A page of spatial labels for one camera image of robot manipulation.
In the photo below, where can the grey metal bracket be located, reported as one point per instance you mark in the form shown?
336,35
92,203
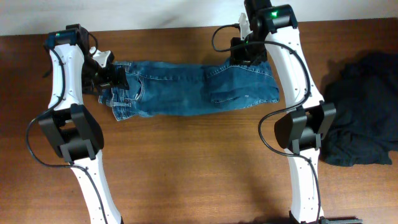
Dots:
341,221

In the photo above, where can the blue denim jeans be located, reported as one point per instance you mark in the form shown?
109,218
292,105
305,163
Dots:
161,88

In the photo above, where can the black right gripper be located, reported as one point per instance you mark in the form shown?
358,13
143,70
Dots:
239,57

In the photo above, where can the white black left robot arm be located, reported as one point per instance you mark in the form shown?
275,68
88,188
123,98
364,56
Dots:
73,133

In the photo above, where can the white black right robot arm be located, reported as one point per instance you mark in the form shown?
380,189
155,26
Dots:
306,117

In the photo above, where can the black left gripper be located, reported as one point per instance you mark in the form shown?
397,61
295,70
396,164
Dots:
109,78

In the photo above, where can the black cloth garment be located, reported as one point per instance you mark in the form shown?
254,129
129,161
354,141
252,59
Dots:
364,130

